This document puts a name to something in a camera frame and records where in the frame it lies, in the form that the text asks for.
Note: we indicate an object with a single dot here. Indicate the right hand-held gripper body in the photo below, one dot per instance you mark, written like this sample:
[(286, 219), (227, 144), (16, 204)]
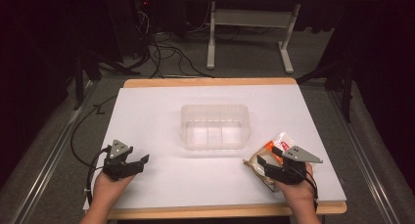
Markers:
[(288, 171)]

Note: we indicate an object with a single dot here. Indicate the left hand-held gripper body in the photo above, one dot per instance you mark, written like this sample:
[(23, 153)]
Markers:
[(117, 167)]

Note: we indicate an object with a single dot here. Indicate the clear orange snack packet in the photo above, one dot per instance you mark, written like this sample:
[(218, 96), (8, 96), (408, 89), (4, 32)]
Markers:
[(261, 149)]

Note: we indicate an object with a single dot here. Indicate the person's right hand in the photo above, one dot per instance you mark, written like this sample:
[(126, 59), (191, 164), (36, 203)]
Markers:
[(300, 191)]

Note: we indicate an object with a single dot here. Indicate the person's left hand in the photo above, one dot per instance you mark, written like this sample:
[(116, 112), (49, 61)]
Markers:
[(107, 188)]

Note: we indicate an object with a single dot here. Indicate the white table cover sheet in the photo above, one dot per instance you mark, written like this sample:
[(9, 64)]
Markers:
[(156, 119)]

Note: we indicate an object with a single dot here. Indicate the clear plastic container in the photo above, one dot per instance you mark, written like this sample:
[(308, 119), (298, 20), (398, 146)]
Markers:
[(215, 126)]

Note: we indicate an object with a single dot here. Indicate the black metal stand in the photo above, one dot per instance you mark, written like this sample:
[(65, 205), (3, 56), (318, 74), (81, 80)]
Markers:
[(345, 83), (80, 77)]

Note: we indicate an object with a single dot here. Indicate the metal floor rail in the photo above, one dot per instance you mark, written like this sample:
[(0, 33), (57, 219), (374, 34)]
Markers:
[(52, 155), (365, 142)]

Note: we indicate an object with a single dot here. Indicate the white metal desk frame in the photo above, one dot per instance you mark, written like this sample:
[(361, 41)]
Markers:
[(253, 18)]

